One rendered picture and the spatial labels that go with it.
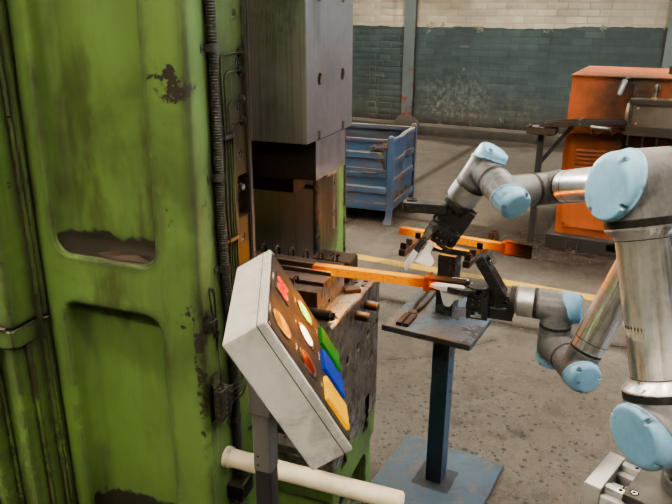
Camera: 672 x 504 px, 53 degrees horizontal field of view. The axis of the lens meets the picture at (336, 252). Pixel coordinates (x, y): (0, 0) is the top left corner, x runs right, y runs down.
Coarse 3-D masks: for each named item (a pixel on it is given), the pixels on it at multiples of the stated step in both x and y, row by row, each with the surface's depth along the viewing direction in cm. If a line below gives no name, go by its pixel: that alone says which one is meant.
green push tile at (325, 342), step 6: (318, 330) 138; (324, 336) 136; (324, 342) 133; (330, 342) 139; (324, 348) 132; (330, 348) 136; (330, 354) 133; (336, 354) 138; (336, 360) 135; (336, 366) 134
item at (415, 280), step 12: (324, 264) 182; (348, 276) 179; (360, 276) 177; (372, 276) 176; (384, 276) 175; (396, 276) 174; (408, 276) 173; (420, 276) 173; (432, 276) 172; (432, 288) 171
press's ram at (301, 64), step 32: (256, 0) 147; (288, 0) 144; (320, 0) 150; (352, 0) 169; (256, 32) 149; (288, 32) 147; (320, 32) 152; (352, 32) 171; (256, 64) 152; (288, 64) 149; (320, 64) 155; (256, 96) 154; (288, 96) 151; (320, 96) 157; (256, 128) 157; (288, 128) 154; (320, 128) 159
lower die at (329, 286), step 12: (336, 264) 187; (288, 276) 179; (300, 276) 179; (312, 276) 179; (324, 276) 179; (336, 276) 183; (300, 288) 174; (312, 288) 174; (324, 288) 176; (336, 288) 184; (312, 300) 172; (324, 300) 177
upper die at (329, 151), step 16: (256, 144) 164; (272, 144) 162; (288, 144) 161; (320, 144) 161; (336, 144) 171; (256, 160) 165; (272, 160) 164; (288, 160) 162; (304, 160) 160; (320, 160) 162; (336, 160) 172; (272, 176) 165; (288, 176) 163; (304, 176) 162; (320, 176) 163
